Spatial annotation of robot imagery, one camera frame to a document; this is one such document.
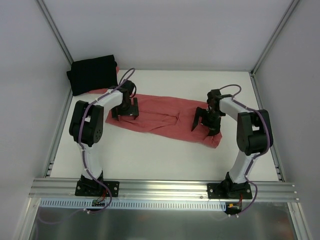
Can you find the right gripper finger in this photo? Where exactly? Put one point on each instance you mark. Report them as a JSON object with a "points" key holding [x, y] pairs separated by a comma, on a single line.
{"points": [[199, 113], [213, 131]]}

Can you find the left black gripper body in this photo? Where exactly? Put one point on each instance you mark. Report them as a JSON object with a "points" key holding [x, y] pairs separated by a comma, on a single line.
{"points": [[125, 111]]}

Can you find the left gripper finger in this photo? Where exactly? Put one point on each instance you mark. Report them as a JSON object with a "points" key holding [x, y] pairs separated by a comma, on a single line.
{"points": [[135, 112], [114, 113]]}

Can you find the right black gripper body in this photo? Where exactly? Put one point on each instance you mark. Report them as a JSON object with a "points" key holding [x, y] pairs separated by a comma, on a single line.
{"points": [[208, 122]]}

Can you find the red t shirt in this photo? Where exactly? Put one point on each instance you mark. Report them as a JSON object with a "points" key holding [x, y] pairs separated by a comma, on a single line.
{"points": [[102, 90], [169, 117]]}

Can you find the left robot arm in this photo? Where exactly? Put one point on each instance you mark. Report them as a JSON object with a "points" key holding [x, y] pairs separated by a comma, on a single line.
{"points": [[87, 126]]}

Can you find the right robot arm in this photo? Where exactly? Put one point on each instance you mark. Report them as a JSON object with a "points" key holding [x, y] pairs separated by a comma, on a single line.
{"points": [[254, 138]]}

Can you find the folded red t shirt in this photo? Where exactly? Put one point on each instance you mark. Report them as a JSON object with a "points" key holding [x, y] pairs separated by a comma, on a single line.
{"points": [[102, 90]]}

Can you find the folded black t shirt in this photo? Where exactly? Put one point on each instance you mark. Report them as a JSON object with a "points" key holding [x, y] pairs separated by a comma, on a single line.
{"points": [[92, 74]]}

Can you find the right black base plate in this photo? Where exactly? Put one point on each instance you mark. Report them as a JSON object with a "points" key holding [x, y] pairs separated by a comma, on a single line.
{"points": [[233, 191]]}

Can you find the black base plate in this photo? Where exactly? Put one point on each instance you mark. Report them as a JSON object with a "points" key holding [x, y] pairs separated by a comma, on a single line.
{"points": [[89, 188], [233, 191]]}

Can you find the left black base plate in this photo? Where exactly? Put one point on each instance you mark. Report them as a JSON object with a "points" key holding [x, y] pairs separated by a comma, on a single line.
{"points": [[89, 188]]}

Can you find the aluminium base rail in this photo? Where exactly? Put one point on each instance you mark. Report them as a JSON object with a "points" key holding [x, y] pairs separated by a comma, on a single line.
{"points": [[167, 190]]}

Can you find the left rear frame post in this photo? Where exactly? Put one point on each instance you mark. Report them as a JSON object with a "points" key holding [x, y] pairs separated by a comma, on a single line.
{"points": [[54, 29]]}

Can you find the frame post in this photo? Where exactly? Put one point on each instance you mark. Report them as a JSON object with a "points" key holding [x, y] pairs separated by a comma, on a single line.
{"points": [[54, 29], [276, 33]]}

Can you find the white slotted cable duct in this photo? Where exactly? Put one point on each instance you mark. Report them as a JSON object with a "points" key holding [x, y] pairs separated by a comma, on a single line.
{"points": [[130, 204]]}

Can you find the right rear frame post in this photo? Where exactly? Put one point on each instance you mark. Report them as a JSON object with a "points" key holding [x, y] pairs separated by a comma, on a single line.
{"points": [[276, 33]]}

